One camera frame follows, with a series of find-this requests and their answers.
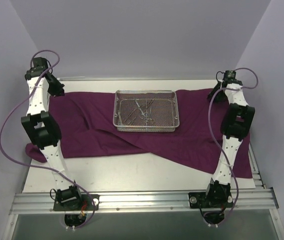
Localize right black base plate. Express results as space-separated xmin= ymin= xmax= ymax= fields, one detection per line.
xmin=188 ymin=191 xmax=233 ymax=209

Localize purple cable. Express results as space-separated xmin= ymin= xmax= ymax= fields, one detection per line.
xmin=0 ymin=49 xmax=95 ymax=229
xmin=201 ymin=67 xmax=260 ymax=225

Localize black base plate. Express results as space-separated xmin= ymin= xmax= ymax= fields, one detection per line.
xmin=188 ymin=191 xmax=233 ymax=209
xmin=53 ymin=194 xmax=100 ymax=212

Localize silver surgical scissors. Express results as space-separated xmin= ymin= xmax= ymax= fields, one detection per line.
xmin=135 ymin=100 xmax=149 ymax=119

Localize aluminium front rail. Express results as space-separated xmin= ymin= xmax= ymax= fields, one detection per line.
xmin=10 ymin=188 xmax=279 ymax=215

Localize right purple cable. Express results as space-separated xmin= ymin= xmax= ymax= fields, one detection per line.
xmin=201 ymin=67 xmax=260 ymax=225

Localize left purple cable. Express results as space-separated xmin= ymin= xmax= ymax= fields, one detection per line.
xmin=0 ymin=49 xmax=95 ymax=229

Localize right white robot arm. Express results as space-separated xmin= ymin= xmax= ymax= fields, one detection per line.
xmin=203 ymin=70 xmax=255 ymax=207

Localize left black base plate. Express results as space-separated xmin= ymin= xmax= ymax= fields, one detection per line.
xmin=53 ymin=194 xmax=100 ymax=212

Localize purple cloth wrap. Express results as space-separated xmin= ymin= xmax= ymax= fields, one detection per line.
xmin=24 ymin=87 xmax=254 ymax=179

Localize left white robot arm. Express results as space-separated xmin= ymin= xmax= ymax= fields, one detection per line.
xmin=21 ymin=57 xmax=83 ymax=210

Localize metal mesh instrument tray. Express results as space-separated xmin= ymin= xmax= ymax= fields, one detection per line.
xmin=113 ymin=90 xmax=180 ymax=133

